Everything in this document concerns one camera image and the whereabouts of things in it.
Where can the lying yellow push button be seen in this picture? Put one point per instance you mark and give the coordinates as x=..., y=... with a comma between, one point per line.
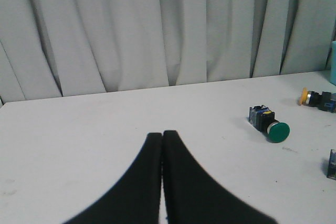
x=324, y=101

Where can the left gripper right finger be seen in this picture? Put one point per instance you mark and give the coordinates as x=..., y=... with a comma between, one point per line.
x=193, y=196

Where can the left green push button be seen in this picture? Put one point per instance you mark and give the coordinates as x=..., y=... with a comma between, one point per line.
x=262, y=118

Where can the light blue plastic box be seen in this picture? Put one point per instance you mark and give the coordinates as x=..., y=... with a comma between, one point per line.
x=333, y=63

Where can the white pleated curtain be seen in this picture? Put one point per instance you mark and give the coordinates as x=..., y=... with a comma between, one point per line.
x=59, y=48

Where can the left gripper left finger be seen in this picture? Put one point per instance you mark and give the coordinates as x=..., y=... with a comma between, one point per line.
x=135, y=198

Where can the lying red push button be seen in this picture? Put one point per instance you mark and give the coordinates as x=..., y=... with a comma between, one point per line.
x=331, y=172

